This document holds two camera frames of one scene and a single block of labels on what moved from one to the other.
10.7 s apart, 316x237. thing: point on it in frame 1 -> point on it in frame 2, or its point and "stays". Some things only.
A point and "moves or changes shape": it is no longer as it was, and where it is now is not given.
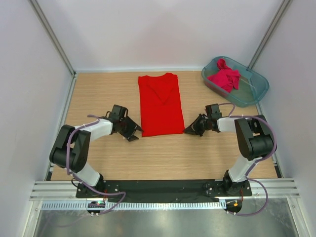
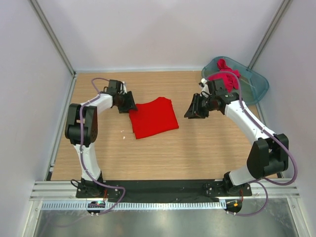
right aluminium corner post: [269, 31] stays
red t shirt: [161, 109] moves or changes shape
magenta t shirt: [226, 77] stays
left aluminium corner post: [46, 23] stays
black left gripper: [133, 127] -> [130, 105]
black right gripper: [194, 129] -> [194, 111]
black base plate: [163, 191] stays
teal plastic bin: [252, 86] stays
